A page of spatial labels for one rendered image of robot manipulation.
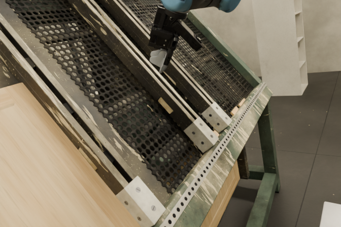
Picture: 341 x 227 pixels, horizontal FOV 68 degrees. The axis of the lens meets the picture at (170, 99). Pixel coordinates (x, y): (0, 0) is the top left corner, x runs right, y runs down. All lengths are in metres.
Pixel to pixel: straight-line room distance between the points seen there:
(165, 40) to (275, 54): 3.68
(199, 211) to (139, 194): 0.23
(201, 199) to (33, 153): 0.53
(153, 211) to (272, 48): 3.82
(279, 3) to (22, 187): 4.00
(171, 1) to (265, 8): 3.82
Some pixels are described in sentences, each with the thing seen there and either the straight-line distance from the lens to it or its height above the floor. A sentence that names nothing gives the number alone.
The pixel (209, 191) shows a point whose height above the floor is 0.84.
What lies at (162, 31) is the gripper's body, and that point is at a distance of 0.74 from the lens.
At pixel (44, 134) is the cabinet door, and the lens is 0.78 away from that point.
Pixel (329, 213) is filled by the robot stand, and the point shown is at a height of 0.99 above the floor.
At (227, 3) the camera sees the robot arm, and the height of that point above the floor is 1.43.
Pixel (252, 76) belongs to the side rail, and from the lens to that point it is 1.90.
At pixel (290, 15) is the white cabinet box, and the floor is 1.23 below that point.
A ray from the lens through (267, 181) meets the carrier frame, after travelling 2.11.
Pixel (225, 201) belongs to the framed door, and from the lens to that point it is 1.78.
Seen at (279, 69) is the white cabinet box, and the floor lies 0.45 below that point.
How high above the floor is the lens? 1.40
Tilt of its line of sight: 15 degrees down
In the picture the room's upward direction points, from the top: 13 degrees counter-clockwise
